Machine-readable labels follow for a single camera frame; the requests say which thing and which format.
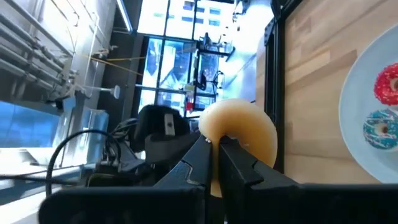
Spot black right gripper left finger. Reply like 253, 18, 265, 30
154, 134, 214, 189

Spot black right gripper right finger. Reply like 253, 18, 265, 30
219, 135, 299, 224

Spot cream orange donut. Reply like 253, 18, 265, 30
198, 98, 278, 198

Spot blue sprinkled donut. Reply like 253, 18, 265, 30
363, 108, 398, 151

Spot red sprinkled donut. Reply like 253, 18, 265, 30
373, 62, 398, 106

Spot light blue plate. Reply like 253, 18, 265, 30
338, 23, 398, 184

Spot grey ceiling pipes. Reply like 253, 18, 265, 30
0, 12, 78, 100

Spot black cable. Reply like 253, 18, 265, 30
45, 129, 121, 197

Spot black aluminium table frame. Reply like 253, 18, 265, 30
263, 0, 304, 174

